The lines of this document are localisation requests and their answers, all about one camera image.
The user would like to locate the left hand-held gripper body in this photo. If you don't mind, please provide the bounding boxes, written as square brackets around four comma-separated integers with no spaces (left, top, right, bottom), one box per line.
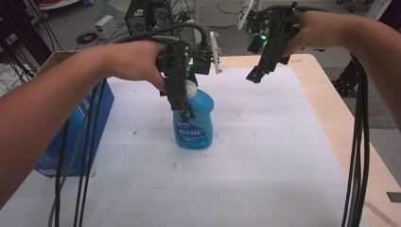
[155,30,223,112]

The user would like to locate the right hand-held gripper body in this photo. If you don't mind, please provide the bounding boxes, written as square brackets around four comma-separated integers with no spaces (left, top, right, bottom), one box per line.
[236,0,301,75]

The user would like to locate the blue detergent bottle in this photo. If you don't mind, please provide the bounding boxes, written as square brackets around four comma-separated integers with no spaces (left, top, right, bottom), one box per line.
[172,79,216,151]

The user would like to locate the person's right hand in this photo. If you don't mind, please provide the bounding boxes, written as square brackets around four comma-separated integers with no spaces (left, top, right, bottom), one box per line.
[283,9,345,59]

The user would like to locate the person's left hand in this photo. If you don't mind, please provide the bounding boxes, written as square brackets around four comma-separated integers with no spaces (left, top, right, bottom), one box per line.
[103,40,168,95]

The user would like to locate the black computer tower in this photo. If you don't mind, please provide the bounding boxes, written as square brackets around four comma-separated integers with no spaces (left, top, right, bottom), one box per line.
[125,0,153,36]
[148,0,174,32]

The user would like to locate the white table sheet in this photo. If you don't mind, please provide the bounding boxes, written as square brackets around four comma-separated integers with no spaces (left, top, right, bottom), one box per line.
[0,65,371,227]

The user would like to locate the white power supply box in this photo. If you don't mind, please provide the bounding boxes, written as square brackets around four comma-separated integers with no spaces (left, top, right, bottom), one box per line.
[95,14,118,41]

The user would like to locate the blue cardboard box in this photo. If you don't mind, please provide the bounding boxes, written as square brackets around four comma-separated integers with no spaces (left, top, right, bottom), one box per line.
[32,50,115,179]

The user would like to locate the black metal stand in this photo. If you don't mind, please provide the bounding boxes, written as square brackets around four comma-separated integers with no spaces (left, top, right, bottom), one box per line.
[0,0,62,69]

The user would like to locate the thick black cable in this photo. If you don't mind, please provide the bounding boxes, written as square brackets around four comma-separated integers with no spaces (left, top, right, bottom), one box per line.
[113,22,210,48]

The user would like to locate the black metal frame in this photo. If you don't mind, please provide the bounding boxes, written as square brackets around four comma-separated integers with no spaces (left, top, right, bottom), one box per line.
[330,59,361,97]

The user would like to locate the coiled black cable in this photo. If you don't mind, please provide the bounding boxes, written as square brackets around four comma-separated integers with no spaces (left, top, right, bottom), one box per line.
[75,30,99,45]

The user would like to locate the grey cable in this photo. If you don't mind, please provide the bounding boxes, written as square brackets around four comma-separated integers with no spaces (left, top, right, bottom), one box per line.
[47,107,91,227]
[346,126,363,227]

